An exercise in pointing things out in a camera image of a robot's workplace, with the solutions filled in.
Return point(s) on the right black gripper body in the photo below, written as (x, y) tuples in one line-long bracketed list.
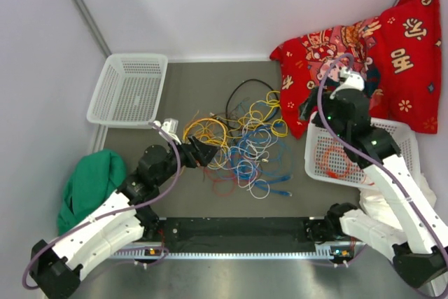
[(312, 101)]

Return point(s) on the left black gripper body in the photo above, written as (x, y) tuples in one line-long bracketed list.
[(186, 157)]

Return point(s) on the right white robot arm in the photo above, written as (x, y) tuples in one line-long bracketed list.
[(418, 250)]

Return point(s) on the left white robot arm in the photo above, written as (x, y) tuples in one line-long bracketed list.
[(58, 268)]

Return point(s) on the right white plastic basket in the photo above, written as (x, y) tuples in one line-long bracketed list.
[(325, 159)]

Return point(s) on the white plastic basket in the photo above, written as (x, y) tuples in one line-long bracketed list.
[(325, 159), (128, 91)]

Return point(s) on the left white plastic basket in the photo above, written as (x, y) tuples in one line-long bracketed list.
[(128, 91)]

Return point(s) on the green cloth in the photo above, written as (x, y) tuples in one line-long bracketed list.
[(93, 180)]

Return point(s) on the red printed pillow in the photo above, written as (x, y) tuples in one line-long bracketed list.
[(398, 53)]

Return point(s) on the white cloth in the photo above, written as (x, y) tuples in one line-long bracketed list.
[(373, 203)]

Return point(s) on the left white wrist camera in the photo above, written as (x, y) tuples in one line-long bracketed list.
[(167, 129)]

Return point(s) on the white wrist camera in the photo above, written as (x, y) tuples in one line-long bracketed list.
[(167, 129), (349, 79)]

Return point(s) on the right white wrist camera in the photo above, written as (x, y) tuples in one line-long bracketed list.
[(349, 79)]

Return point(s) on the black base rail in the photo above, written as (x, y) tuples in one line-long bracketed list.
[(243, 238)]

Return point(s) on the grey corner post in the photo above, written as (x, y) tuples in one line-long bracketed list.
[(92, 27)]

